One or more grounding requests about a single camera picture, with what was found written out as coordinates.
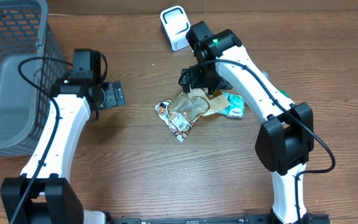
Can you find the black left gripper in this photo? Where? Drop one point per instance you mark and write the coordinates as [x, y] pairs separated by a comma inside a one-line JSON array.
[[115, 94]]

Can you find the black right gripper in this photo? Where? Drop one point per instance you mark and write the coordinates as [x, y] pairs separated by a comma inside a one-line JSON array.
[[196, 74]]

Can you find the beige brown paper pouch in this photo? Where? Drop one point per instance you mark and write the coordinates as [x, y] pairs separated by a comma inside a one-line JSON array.
[[197, 103]]

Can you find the green white tissue pack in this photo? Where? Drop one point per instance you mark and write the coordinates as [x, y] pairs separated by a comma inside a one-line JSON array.
[[236, 108]]

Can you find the brown patterned snack packet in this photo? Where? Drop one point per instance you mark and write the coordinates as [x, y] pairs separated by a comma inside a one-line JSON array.
[[176, 122]]

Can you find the clear bottle yellow liquid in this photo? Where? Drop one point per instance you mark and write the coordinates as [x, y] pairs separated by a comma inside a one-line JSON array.
[[265, 74]]

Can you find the green lid white jar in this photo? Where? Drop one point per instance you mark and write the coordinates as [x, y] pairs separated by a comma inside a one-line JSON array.
[[284, 93]]

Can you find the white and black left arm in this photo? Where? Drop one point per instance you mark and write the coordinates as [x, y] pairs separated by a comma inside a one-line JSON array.
[[42, 193]]

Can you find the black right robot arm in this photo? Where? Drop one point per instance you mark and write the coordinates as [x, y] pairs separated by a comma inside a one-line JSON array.
[[285, 138]]

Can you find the white barcode scanner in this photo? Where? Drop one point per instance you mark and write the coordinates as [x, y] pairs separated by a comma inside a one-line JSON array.
[[175, 24]]

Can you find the grey plastic mesh basket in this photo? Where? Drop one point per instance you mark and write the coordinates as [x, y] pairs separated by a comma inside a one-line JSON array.
[[28, 50]]

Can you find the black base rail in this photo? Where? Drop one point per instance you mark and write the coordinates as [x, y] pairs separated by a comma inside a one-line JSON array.
[[246, 219]]

